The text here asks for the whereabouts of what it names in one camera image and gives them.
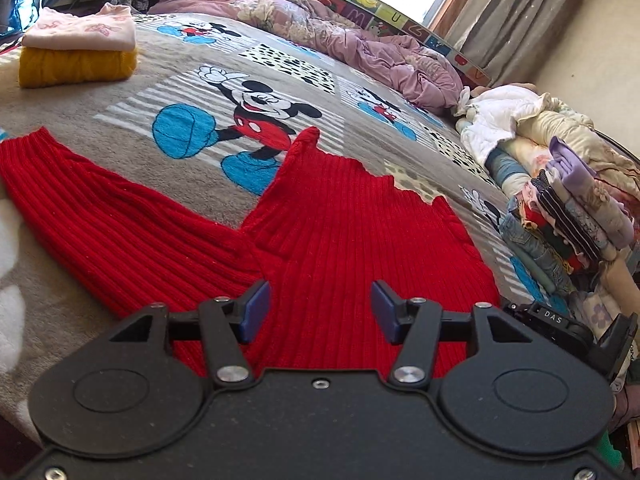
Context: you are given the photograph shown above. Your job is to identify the pink folded garment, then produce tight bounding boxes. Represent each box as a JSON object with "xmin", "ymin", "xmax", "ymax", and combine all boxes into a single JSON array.
[{"xmin": 22, "ymin": 2, "xmax": 137, "ymax": 52}]

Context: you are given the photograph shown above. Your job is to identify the yellow folded knit sweater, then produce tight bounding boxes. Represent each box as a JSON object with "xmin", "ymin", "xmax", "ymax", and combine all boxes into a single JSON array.
[{"xmin": 18, "ymin": 45, "xmax": 139, "ymax": 90}]

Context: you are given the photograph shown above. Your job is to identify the white quilted garment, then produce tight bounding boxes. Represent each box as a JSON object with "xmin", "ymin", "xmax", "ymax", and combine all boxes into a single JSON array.
[{"xmin": 457, "ymin": 85, "xmax": 546, "ymax": 168}]

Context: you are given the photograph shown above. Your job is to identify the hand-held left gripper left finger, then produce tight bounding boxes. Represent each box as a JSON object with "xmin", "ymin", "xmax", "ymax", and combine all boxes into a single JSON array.
[{"xmin": 102, "ymin": 280, "xmax": 272, "ymax": 389}]

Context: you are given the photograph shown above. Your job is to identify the cartoon mouse printed blanket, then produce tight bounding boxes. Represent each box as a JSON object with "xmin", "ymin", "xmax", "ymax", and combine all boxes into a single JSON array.
[{"xmin": 0, "ymin": 7, "xmax": 551, "ymax": 441}]

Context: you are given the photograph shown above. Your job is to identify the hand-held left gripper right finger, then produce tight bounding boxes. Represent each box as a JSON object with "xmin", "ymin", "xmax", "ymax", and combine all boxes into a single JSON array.
[{"xmin": 370, "ymin": 279, "xmax": 539, "ymax": 389}]

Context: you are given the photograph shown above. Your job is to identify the grey curtain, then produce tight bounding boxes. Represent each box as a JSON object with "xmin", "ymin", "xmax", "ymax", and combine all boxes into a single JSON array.
[{"xmin": 429, "ymin": 0, "xmax": 592, "ymax": 87}]

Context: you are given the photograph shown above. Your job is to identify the red knit sweater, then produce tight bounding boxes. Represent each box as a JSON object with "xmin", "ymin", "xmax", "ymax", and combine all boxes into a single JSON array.
[{"xmin": 0, "ymin": 126, "xmax": 503, "ymax": 380}]

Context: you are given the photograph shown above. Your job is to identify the purple crumpled duvet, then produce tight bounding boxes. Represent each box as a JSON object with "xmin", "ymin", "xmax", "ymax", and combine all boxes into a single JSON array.
[{"xmin": 147, "ymin": 0, "xmax": 464, "ymax": 117}]

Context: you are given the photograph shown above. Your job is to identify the colourful alphabet play mat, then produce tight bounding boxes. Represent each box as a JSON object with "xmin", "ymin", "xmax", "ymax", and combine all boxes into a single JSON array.
[{"xmin": 240, "ymin": 0, "xmax": 494, "ymax": 87}]

